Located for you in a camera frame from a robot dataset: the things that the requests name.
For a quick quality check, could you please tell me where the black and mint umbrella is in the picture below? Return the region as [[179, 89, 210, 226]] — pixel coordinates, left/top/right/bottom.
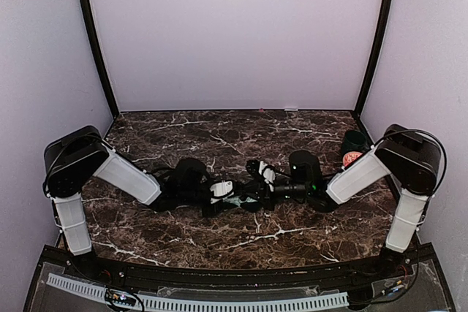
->
[[223, 196, 263, 209]]

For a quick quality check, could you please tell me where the dark green mug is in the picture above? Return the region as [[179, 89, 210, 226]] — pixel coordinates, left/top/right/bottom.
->
[[341, 130, 368, 155]]

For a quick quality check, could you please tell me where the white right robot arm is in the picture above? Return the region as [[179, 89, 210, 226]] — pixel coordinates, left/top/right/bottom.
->
[[239, 124, 448, 254]]

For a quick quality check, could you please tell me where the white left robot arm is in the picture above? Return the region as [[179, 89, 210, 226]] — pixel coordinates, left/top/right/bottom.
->
[[42, 126, 235, 256]]

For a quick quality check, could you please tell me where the orange patterned ceramic bowl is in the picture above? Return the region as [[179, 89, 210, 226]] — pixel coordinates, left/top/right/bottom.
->
[[342, 151, 363, 167]]

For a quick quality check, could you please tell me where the grey slotted cable duct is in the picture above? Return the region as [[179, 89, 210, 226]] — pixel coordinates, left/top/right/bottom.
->
[[46, 273, 350, 311]]

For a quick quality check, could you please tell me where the black front table rail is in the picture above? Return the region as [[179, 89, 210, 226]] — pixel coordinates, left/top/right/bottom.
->
[[39, 246, 436, 293]]

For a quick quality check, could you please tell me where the black right corner post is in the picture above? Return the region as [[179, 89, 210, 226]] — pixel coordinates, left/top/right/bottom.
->
[[353, 0, 392, 119]]

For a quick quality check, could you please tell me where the black corner post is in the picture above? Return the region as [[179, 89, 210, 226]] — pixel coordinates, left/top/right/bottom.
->
[[79, 0, 120, 119], [353, 0, 392, 119]]

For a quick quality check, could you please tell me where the black left corner post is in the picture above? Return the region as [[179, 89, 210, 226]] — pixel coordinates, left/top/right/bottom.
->
[[79, 0, 120, 119]]

